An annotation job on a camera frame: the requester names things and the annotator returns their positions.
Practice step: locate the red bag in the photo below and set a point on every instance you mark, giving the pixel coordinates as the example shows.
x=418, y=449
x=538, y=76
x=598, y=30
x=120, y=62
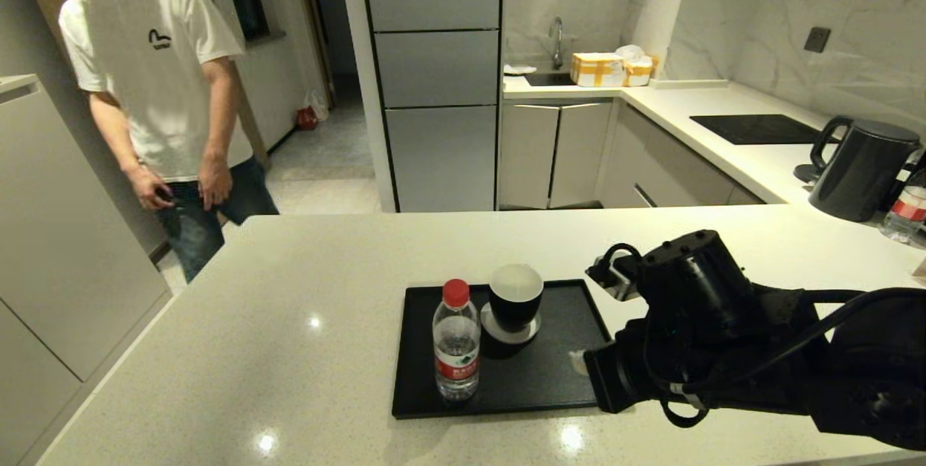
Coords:
x=307, y=119

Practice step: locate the tall grey refrigerator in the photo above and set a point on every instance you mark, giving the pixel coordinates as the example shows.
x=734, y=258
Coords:
x=434, y=126

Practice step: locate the person left hand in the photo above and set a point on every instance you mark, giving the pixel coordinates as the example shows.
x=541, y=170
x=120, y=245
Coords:
x=215, y=182

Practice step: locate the small box yellow tape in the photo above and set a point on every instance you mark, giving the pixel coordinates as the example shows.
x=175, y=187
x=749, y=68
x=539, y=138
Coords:
x=639, y=72

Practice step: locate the grey sink cabinet door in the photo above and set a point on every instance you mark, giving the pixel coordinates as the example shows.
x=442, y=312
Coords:
x=581, y=153
x=527, y=157

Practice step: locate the dark kitchen sink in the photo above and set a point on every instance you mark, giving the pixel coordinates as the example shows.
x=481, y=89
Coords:
x=548, y=79

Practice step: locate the black induction cooktop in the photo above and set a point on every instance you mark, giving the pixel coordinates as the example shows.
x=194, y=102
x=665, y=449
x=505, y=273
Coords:
x=759, y=129

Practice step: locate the person left forearm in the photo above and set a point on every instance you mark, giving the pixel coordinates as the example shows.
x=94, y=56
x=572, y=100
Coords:
x=221, y=111

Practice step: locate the white storage cabinet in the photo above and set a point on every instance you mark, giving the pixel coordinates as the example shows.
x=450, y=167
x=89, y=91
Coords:
x=65, y=249

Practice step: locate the chrome sink faucet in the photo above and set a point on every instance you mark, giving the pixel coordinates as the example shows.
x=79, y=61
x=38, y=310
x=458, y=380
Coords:
x=557, y=52

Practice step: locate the white crumpled plastic bag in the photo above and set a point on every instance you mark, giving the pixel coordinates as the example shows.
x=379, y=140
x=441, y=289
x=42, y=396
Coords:
x=629, y=53

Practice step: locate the person in white t-shirt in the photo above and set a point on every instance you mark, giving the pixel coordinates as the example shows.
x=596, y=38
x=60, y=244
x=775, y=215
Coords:
x=159, y=75

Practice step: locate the white cloth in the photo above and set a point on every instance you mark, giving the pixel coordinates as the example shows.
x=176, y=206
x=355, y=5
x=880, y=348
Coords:
x=518, y=69

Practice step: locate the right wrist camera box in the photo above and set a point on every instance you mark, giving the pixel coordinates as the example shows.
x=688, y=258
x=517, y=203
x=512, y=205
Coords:
x=615, y=281

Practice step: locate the clear water bottle red label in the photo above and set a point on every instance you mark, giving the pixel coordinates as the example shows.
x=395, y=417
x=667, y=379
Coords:
x=456, y=350
x=906, y=211

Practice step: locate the grey counter drawer cabinet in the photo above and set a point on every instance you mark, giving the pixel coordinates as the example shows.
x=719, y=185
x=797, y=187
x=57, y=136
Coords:
x=665, y=168

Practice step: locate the person right forearm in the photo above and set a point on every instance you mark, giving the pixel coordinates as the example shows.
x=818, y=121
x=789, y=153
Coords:
x=119, y=137

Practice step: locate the wooden door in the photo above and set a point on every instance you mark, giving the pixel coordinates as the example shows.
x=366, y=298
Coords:
x=255, y=140

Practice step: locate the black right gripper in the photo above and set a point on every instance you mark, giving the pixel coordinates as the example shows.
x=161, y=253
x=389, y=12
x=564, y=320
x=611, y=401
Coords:
x=629, y=375

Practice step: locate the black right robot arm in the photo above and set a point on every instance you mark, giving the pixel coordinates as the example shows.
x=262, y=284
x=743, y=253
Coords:
x=832, y=379

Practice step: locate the person right hand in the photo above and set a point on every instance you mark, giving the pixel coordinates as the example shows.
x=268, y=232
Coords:
x=152, y=189

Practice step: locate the black cup white inside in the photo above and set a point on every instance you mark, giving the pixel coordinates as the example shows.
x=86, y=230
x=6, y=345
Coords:
x=514, y=307

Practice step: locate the black rectangular serving tray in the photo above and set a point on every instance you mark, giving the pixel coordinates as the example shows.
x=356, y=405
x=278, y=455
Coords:
x=521, y=386

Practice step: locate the white saucer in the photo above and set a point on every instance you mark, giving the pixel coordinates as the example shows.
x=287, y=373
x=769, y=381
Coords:
x=508, y=339

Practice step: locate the black electric kettle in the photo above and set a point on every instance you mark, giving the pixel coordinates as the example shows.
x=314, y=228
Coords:
x=861, y=176

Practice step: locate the dark wall socket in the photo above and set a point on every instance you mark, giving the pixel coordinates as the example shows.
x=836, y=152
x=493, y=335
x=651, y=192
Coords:
x=817, y=40

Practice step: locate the large box yellow tape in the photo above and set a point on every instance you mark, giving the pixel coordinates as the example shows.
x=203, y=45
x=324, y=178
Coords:
x=596, y=70

